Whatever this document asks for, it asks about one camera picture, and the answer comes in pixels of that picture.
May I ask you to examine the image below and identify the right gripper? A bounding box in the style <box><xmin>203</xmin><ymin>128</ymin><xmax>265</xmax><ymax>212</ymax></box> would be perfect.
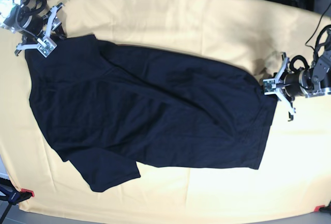
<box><xmin>14</xmin><ymin>3</ymin><xmax>66</xmax><ymax>56</ymax></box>

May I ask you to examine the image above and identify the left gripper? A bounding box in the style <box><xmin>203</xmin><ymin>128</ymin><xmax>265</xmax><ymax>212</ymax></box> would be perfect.
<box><xmin>274</xmin><ymin>52</ymin><xmax>304</xmax><ymax>122</ymax></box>

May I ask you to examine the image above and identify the dark navy T-shirt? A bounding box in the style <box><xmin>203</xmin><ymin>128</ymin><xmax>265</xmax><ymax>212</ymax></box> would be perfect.
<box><xmin>25</xmin><ymin>35</ymin><xmax>277</xmax><ymax>192</ymax></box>

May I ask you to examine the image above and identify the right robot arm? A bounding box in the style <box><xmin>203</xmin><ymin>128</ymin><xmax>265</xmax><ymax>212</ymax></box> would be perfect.
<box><xmin>1</xmin><ymin>0</ymin><xmax>67</xmax><ymax>57</ymax></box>

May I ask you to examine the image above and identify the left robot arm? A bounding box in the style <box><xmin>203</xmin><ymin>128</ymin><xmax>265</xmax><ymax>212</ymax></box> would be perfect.
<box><xmin>271</xmin><ymin>25</ymin><xmax>330</xmax><ymax>122</ymax></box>

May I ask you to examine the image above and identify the red clamp right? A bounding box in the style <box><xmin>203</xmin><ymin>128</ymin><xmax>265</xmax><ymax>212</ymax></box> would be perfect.
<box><xmin>314</xmin><ymin>202</ymin><xmax>331</xmax><ymax>214</ymax></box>

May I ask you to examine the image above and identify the red blue clamp left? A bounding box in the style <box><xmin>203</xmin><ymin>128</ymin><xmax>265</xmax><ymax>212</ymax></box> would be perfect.
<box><xmin>1</xmin><ymin>183</ymin><xmax>35</xmax><ymax>223</ymax></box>

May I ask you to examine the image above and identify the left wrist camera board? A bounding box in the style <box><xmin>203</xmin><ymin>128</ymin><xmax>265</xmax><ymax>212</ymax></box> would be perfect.
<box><xmin>263</xmin><ymin>78</ymin><xmax>277</xmax><ymax>95</ymax></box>

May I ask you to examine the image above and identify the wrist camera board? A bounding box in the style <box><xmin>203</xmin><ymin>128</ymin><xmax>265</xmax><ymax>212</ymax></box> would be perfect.
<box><xmin>37</xmin><ymin>37</ymin><xmax>57</xmax><ymax>57</ymax></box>
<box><xmin>263</xmin><ymin>78</ymin><xmax>277</xmax><ymax>95</ymax></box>

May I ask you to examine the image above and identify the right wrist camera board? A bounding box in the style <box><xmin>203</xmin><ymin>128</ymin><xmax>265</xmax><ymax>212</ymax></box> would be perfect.
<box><xmin>37</xmin><ymin>37</ymin><xmax>57</xmax><ymax>57</ymax></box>

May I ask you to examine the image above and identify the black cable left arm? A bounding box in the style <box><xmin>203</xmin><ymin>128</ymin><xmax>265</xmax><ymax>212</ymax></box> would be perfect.
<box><xmin>289</xmin><ymin>9</ymin><xmax>331</xmax><ymax>69</ymax></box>

